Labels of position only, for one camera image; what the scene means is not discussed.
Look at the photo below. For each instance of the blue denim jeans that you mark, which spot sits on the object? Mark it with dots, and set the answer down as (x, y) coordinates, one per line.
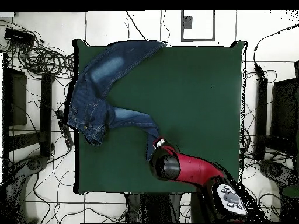
(93, 105)

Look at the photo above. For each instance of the grey square frame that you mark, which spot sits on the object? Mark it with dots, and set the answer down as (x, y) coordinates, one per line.
(198, 40)

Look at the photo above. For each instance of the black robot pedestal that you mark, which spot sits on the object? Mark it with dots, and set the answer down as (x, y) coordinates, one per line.
(154, 207)

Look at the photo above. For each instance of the dark green table cloth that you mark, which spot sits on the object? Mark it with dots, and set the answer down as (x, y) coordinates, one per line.
(186, 93)

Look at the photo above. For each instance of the black power strip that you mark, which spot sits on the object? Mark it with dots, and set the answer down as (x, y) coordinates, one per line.
(63, 130)

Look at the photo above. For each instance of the black flat device box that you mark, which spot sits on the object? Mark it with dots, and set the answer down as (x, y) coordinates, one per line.
(18, 36)

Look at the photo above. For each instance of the black metal frame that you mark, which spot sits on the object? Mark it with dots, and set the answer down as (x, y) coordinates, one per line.
(261, 116)
(46, 105)

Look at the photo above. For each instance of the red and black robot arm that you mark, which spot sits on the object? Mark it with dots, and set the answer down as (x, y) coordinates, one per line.
(193, 168)

